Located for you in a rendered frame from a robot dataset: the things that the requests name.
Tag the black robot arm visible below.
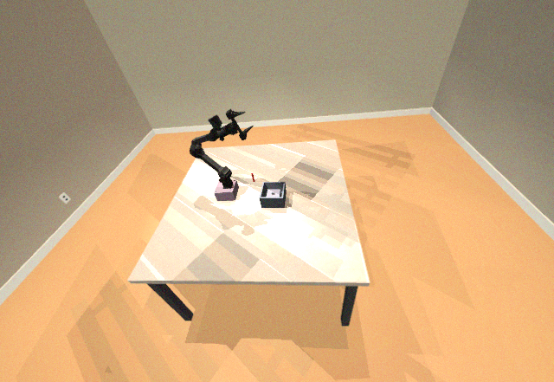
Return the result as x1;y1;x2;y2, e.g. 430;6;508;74
190;115;239;189

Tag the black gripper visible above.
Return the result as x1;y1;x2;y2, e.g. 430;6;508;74
224;109;253;140

